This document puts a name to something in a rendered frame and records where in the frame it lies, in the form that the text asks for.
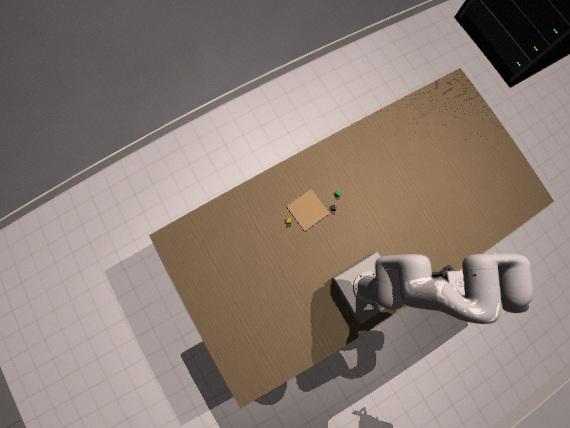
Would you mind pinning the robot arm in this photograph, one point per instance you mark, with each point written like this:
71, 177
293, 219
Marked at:
482, 301

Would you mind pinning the tan square mat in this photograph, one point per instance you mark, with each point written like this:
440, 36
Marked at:
307, 210

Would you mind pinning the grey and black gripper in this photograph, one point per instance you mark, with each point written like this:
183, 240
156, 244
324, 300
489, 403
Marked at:
455, 278

